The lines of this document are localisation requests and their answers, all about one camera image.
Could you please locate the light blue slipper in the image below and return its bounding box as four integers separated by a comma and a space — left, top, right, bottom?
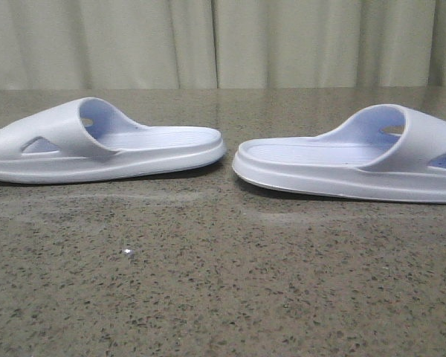
0, 97, 226, 184
233, 104, 446, 203

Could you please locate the pale green curtain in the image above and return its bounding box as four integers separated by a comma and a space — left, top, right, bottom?
0, 1, 446, 89

